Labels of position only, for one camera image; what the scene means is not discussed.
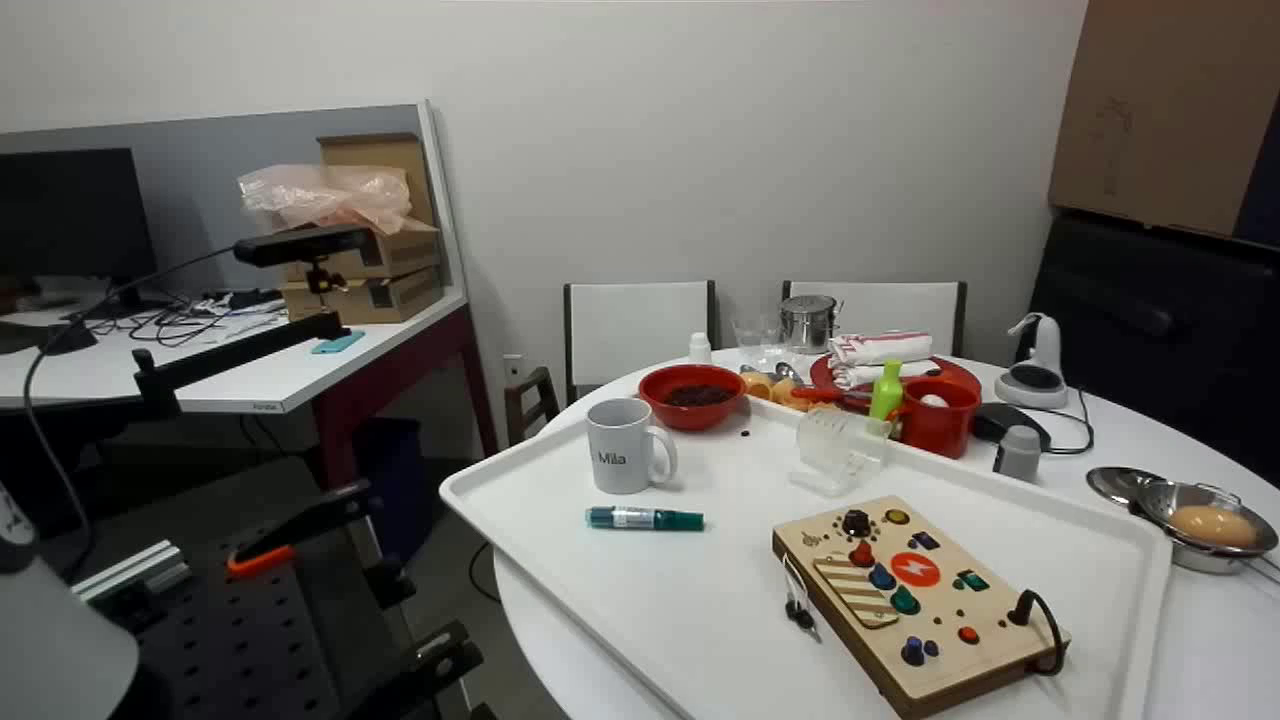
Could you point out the white desk with red legs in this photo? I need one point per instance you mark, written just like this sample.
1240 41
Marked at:
252 373

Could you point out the clear plastic measuring cup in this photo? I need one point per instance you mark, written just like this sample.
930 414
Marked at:
837 452

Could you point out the pink crumpled plastic bag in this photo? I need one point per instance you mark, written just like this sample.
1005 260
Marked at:
327 198

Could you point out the stacked cardboard boxes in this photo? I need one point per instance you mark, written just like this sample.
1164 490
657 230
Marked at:
402 260

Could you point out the red bowl of coffee beans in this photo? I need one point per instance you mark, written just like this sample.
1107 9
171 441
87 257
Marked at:
689 398

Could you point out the white round-base desk device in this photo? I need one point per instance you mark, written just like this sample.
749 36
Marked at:
1033 383

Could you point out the wooden busy board with switches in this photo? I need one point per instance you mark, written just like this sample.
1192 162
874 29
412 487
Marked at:
922 622

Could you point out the white mug with logo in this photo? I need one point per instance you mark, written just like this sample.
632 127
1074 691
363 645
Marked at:
620 445

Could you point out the green marker with white label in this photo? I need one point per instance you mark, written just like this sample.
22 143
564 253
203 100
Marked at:
646 519

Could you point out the red plastic cup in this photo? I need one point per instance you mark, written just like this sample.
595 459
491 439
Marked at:
936 425

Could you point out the black bar camera on stand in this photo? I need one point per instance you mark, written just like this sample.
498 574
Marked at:
306 246

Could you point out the black clamp with orange tip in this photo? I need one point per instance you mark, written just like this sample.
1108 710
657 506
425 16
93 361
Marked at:
303 527

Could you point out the black mounting bar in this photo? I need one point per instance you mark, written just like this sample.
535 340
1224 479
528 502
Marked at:
224 359

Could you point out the black computer monitor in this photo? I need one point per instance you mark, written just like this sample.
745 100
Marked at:
75 212

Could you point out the metal strainer pan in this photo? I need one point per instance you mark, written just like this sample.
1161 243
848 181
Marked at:
1207 529

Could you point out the grey partition panel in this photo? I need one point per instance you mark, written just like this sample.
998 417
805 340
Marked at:
203 164

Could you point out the orange food pieces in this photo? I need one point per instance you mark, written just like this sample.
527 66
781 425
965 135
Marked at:
779 390

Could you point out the shiny metal cup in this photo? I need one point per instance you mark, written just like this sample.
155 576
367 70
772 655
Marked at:
805 321

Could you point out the small black screw part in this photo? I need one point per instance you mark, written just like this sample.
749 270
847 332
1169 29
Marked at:
802 617

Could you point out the large brown cardboard sheet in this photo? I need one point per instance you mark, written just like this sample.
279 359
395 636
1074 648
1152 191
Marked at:
1152 106

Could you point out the large white plastic tray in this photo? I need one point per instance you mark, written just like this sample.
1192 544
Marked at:
695 603

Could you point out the black cabinet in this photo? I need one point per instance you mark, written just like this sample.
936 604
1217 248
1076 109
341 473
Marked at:
1161 321

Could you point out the small grey box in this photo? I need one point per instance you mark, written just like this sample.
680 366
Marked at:
1017 452

